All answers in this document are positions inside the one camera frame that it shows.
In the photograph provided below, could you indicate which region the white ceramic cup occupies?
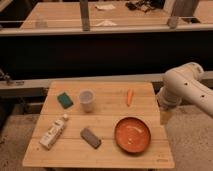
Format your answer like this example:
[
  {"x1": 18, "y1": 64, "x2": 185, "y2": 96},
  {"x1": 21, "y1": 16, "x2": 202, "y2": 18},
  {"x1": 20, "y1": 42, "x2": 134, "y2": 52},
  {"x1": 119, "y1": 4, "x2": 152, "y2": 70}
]
[{"x1": 78, "y1": 89, "x2": 95, "y2": 113}]

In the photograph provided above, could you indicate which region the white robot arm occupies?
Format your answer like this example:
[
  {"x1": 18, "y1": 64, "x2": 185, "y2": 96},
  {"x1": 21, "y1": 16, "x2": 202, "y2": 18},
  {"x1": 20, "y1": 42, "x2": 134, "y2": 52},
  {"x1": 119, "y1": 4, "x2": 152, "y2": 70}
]
[{"x1": 156, "y1": 62, "x2": 213, "y2": 125}]

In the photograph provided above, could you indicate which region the orange bowl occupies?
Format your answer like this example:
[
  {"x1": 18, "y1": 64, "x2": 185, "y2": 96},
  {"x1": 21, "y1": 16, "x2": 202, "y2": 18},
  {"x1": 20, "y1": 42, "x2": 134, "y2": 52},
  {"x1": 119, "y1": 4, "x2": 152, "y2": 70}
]
[{"x1": 114, "y1": 117, "x2": 151, "y2": 154}]

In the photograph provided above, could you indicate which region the orange carrot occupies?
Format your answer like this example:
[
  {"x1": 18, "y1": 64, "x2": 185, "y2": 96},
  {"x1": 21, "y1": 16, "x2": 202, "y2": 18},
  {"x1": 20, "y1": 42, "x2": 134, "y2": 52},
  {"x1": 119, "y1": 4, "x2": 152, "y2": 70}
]
[{"x1": 126, "y1": 89, "x2": 134, "y2": 107}]

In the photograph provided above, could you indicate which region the grey rectangular block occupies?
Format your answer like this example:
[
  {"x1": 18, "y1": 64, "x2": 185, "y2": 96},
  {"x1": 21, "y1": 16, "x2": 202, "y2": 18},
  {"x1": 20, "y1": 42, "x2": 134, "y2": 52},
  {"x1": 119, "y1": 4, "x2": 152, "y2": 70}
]
[{"x1": 80, "y1": 128, "x2": 101, "y2": 149}]

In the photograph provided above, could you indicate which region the green sponge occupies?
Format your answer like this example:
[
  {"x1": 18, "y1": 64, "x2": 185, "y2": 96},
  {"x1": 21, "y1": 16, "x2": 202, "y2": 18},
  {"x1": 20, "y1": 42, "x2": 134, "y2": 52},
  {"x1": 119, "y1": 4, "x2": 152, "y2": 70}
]
[{"x1": 57, "y1": 93, "x2": 73, "y2": 109}]

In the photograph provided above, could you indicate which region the folded white paper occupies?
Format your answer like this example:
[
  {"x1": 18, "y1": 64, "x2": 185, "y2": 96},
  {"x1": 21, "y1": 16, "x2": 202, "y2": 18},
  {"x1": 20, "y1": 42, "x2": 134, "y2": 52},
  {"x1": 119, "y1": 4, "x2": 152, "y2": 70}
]
[{"x1": 95, "y1": 20, "x2": 117, "y2": 27}]

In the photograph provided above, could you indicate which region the white tube bottle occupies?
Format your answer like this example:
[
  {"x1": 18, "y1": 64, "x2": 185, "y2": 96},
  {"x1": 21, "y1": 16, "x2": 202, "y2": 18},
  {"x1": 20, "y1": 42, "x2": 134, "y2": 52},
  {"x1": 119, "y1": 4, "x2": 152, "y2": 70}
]
[{"x1": 39, "y1": 114, "x2": 69, "y2": 150}]

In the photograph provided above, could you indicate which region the white paper sheet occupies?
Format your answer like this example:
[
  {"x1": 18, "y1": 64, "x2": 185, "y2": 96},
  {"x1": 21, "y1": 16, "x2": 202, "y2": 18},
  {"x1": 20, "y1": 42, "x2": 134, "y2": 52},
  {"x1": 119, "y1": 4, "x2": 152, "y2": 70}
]
[{"x1": 95, "y1": 4, "x2": 116, "y2": 11}]

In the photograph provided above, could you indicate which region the black cable bundle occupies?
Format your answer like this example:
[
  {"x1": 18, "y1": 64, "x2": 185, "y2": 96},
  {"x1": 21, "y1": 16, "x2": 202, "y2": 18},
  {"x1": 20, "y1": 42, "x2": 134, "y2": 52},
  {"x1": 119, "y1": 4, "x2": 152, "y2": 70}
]
[{"x1": 125, "y1": 0, "x2": 165, "y2": 13}]

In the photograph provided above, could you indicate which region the grey metal post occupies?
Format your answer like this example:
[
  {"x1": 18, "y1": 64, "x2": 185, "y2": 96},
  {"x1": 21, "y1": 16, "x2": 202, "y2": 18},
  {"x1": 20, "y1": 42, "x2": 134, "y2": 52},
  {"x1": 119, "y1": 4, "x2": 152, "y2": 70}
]
[{"x1": 80, "y1": 0, "x2": 90, "y2": 31}]

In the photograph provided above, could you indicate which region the metal clamp bracket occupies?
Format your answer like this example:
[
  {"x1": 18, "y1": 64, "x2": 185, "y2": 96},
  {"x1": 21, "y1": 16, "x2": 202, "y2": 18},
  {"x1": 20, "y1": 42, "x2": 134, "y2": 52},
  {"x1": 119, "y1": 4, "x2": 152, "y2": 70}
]
[{"x1": 0, "y1": 68, "x2": 24, "y2": 86}]

